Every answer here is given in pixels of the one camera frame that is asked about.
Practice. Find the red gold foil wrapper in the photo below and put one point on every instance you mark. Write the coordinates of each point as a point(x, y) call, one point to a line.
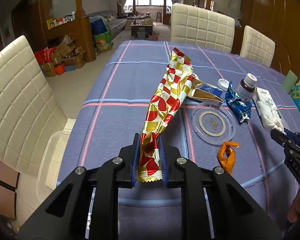
point(162, 108)

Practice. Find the pile of cardboard boxes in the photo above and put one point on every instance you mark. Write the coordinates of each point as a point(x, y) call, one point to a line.
point(67, 52)

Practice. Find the cream chair far right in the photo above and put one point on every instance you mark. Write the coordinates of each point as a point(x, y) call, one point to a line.
point(257, 47)

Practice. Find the blue foil snack wrapper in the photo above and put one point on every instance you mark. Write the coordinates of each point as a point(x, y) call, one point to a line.
point(242, 110)

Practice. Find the dark coffee table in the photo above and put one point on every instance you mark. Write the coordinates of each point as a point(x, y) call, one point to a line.
point(135, 27)

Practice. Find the cream chair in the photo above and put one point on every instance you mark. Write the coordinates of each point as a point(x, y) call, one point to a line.
point(201, 27)
point(257, 47)
point(29, 115)

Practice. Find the green printed bag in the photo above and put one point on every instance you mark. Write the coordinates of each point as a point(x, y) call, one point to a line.
point(103, 42)

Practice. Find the wooden divider cabinet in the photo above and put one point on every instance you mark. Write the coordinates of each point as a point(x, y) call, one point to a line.
point(79, 29)

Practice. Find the cream chair near left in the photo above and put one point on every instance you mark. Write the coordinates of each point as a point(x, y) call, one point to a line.
point(29, 115)

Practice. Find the grey sofa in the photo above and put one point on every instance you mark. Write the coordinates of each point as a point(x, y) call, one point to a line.
point(104, 21)

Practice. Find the orange peel piece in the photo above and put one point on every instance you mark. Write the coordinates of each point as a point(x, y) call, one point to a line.
point(227, 155)

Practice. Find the brown medicine bottle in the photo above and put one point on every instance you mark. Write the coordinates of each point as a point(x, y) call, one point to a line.
point(246, 87)

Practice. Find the cream chair far centre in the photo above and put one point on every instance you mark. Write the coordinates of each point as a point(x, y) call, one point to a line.
point(201, 27)

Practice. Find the blue plaid tablecloth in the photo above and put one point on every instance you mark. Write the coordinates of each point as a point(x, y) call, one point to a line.
point(133, 90)

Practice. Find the clear plastic trash bin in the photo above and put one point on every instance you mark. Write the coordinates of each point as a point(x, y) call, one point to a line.
point(51, 163)

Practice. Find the clear round plastic lid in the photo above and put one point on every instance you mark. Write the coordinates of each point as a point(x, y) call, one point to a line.
point(213, 124)

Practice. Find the green card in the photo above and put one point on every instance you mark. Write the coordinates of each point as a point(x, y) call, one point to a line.
point(289, 81)

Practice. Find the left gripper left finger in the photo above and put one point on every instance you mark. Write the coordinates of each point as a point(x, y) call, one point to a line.
point(85, 204)

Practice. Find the white bottle cap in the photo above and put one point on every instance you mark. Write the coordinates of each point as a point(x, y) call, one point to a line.
point(223, 84)

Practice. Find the blue gold torn carton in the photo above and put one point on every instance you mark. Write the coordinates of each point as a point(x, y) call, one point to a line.
point(205, 92)

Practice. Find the orange bucket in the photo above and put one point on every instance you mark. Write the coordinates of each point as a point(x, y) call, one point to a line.
point(60, 69)

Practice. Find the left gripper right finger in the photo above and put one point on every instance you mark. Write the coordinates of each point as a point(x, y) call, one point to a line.
point(213, 204)

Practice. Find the white green paper carton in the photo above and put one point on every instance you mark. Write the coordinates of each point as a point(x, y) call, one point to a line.
point(267, 110)

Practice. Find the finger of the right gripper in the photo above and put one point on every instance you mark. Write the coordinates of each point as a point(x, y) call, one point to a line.
point(292, 136)
point(279, 137)

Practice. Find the wooden stool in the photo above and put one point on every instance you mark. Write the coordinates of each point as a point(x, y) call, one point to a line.
point(159, 17)

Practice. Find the right hand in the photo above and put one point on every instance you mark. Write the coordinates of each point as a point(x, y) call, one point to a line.
point(294, 210)

